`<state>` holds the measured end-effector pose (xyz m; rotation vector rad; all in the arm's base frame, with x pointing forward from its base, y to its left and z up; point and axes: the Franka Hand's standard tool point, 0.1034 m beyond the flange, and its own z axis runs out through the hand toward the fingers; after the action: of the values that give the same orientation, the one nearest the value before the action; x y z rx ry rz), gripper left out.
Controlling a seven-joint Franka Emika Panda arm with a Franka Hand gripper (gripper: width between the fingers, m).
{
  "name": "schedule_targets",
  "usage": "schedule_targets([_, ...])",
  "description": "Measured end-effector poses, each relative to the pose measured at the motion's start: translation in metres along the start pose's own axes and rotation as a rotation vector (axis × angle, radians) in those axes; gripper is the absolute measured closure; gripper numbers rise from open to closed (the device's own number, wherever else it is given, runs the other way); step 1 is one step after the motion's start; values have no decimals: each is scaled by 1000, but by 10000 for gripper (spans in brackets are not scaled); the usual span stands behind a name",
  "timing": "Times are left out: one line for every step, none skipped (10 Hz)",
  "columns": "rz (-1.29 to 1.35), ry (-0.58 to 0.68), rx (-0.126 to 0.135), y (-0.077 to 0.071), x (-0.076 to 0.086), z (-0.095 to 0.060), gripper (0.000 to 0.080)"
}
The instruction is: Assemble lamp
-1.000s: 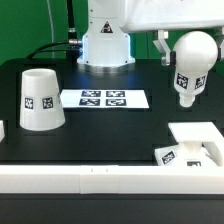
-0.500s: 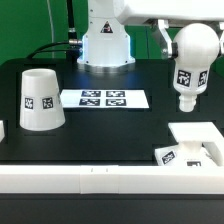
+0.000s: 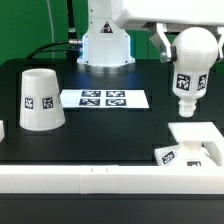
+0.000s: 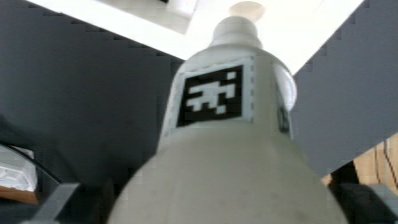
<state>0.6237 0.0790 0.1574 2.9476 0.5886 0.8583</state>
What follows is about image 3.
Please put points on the white lamp bulb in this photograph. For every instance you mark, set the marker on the white lamp bulb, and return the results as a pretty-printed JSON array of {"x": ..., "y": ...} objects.
[{"x": 197, "y": 51}]

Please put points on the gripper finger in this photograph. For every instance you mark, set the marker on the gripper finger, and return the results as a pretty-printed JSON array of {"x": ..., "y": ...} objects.
[
  {"x": 167, "y": 52},
  {"x": 220, "y": 42}
]

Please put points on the white front wall bar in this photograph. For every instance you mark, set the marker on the white front wall bar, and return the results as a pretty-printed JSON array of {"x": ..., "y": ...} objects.
[{"x": 110, "y": 179}]

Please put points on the white lamp shade cone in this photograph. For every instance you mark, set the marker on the white lamp shade cone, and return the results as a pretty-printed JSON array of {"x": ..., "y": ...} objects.
[{"x": 41, "y": 108}]

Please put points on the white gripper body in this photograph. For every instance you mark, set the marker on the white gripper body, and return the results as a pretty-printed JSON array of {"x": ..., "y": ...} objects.
[{"x": 138, "y": 14}]

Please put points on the white marker sheet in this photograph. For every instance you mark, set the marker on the white marker sheet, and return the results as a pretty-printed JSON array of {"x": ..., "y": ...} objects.
[{"x": 80, "y": 98}]

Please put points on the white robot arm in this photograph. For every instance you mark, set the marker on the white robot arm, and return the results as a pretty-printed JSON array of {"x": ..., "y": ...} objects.
[{"x": 106, "y": 43}]

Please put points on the white left wall block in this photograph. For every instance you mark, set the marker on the white left wall block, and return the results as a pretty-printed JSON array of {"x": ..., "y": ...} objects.
[{"x": 2, "y": 133}]

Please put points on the white lamp base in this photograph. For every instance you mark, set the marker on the white lamp base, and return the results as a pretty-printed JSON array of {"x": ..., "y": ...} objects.
[{"x": 198, "y": 144}]

